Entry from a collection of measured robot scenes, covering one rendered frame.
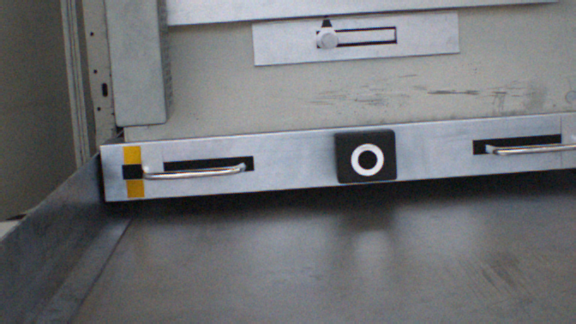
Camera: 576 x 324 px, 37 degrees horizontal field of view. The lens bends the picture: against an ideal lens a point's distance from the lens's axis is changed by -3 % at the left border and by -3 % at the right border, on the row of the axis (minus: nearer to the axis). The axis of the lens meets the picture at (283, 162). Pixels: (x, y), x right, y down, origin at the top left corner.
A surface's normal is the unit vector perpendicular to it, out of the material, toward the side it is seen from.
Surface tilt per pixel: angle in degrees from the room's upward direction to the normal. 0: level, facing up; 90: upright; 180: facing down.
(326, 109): 90
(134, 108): 90
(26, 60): 90
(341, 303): 0
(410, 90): 90
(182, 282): 0
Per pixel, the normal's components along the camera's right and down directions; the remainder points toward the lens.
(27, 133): 0.96, -0.01
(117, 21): 0.02, 0.17
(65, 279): -0.07, -0.98
